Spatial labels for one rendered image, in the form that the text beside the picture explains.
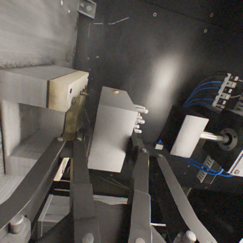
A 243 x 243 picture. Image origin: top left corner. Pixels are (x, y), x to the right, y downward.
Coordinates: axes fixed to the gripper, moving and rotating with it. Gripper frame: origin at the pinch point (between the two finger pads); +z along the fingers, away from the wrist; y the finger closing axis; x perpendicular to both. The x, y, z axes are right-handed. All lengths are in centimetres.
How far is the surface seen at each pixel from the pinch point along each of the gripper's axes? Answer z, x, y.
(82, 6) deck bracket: 26.7, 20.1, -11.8
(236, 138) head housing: 6.4, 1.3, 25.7
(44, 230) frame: 3.2, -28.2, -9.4
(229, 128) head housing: 8.9, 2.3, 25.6
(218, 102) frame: 25.8, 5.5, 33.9
